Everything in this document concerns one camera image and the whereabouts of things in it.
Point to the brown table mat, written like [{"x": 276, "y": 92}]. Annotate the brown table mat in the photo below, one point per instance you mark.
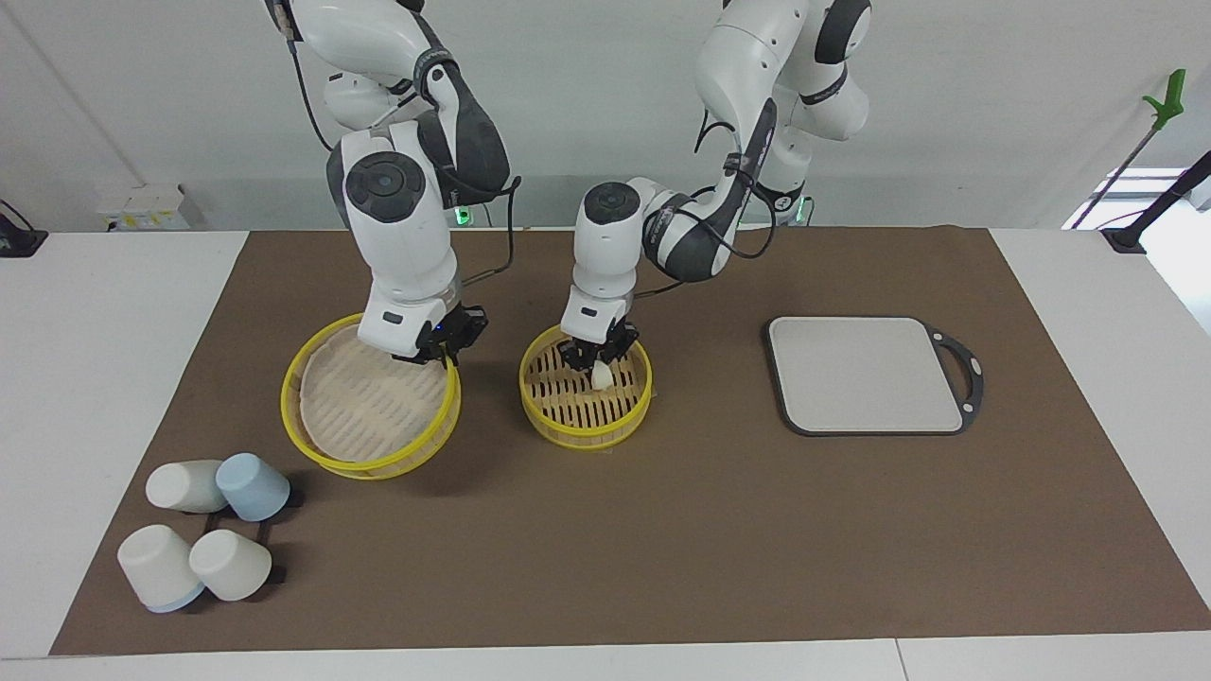
[{"x": 710, "y": 530}]

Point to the yellow rimmed bamboo steamer lid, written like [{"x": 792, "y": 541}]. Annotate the yellow rimmed bamboo steamer lid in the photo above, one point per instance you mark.
[{"x": 364, "y": 416}]

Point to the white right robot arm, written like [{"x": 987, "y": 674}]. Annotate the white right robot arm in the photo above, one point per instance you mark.
[{"x": 397, "y": 227}]

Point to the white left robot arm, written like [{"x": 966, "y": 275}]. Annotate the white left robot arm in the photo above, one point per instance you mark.
[{"x": 605, "y": 246}]

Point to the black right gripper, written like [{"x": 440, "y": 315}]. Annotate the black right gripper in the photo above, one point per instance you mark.
[{"x": 449, "y": 331}]

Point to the white steamed bun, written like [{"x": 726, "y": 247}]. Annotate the white steamed bun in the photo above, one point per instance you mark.
[{"x": 603, "y": 377}]

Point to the black table clamp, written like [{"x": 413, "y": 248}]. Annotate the black table clamp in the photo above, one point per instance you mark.
[{"x": 19, "y": 241}]

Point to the grey cutting board black rim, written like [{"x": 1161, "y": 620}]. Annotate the grey cutting board black rim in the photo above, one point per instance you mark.
[{"x": 851, "y": 378}]

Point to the black clamp stand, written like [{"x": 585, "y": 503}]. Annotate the black clamp stand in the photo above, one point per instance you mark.
[{"x": 1159, "y": 203}]

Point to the yellow rimmed bamboo steamer basket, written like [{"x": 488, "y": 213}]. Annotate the yellow rimmed bamboo steamer basket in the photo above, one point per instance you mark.
[{"x": 577, "y": 407}]

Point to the light blue cup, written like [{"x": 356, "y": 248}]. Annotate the light blue cup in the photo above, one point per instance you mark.
[{"x": 254, "y": 484}]

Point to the white cup blue base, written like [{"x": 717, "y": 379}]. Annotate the white cup blue base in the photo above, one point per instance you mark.
[{"x": 156, "y": 567}]

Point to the green tipped thin pole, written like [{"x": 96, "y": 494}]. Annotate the green tipped thin pole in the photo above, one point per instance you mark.
[{"x": 1171, "y": 95}]

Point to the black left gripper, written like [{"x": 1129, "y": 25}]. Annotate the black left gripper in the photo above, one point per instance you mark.
[{"x": 596, "y": 340}]

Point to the white power box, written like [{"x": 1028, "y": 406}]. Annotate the white power box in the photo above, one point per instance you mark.
[{"x": 147, "y": 203}]

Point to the black cup rack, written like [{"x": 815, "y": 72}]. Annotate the black cup rack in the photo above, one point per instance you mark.
[{"x": 274, "y": 574}]

